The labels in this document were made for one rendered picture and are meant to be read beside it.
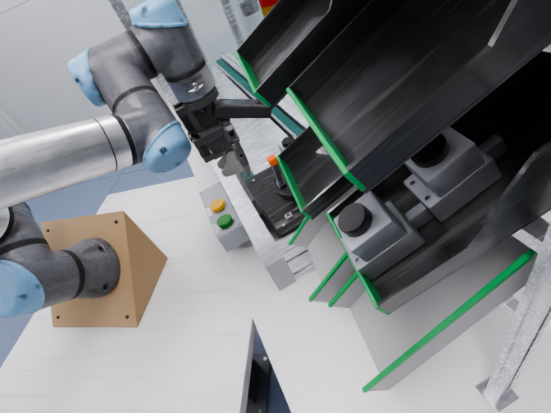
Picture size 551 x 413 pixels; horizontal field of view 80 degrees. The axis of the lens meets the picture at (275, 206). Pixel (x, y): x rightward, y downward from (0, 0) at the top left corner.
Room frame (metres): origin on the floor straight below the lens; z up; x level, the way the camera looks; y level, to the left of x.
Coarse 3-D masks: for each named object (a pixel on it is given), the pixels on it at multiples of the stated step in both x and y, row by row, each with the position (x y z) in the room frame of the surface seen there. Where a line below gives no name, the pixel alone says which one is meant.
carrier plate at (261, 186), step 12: (252, 180) 0.71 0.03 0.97; (264, 180) 0.69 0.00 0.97; (252, 192) 0.67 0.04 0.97; (264, 192) 0.64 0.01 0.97; (264, 204) 0.60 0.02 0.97; (276, 204) 0.58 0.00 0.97; (288, 204) 0.57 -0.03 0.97; (276, 216) 0.54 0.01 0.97; (300, 216) 0.51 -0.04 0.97; (276, 228) 0.51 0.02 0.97; (288, 228) 0.50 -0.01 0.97
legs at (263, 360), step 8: (256, 360) 0.73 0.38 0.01; (264, 360) 0.71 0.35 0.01; (256, 368) 0.67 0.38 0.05; (264, 368) 0.67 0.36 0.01; (256, 376) 0.64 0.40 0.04; (264, 376) 0.64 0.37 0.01; (256, 384) 0.62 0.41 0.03; (264, 384) 0.61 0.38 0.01; (248, 392) 0.57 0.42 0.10; (256, 392) 0.59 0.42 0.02; (264, 392) 0.58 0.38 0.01; (248, 400) 0.55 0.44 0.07; (256, 400) 0.56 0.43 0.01; (264, 400) 0.55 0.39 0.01; (248, 408) 0.55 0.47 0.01; (256, 408) 0.53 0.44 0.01; (264, 408) 0.52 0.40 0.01
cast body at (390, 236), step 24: (336, 216) 0.21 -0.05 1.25; (360, 216) 0.18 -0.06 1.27; (384, 216) 0.18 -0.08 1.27; (408, 216) 0.19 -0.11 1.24; (432, 216) 0.18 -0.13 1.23; (360, 240) 0.17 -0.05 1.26; (384, 240) 0.17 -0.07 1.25; (408, 240) 0.17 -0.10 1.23; (360, 264) 0.17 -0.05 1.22; (384, 264) 0.17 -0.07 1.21
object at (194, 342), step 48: (144, 192) 1.08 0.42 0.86; (192, 192) 0.95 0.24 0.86; (192, 240) 0.72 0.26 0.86; (192, 288) 0.55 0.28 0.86; (240, 288) 0.49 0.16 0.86; (48, 336) 0.61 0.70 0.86; (96, 336) 0.54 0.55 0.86; (144, 336) 0.48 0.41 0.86; (192, 336) 0.42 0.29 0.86; (240, 336) 0.37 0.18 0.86; (0, 384) 0.53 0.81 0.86; (48, 384) 0.47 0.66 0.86; (96, 384) 0.41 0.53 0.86; (144, 384) 0.36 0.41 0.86; (192, 384) 0.32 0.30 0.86; (240, 384) 0.28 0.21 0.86
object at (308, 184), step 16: (304, 144) 0.41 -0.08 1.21; (320, 144) 0.38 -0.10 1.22; (288, 160) 0.41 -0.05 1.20; (304, 160) 0.38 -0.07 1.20; (320, 160) 0.36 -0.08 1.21; (288, 176) 0.36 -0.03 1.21; (304, 176) 0.36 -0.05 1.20; (320, 176) 0.33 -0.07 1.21; (336, 176) 0.31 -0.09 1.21; (304, 192) 0.33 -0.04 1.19; (320, 192) 0.31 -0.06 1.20; (336, 192) 0.28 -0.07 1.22; (304, 208) 0.28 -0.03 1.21; (320, 208) 0.28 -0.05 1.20
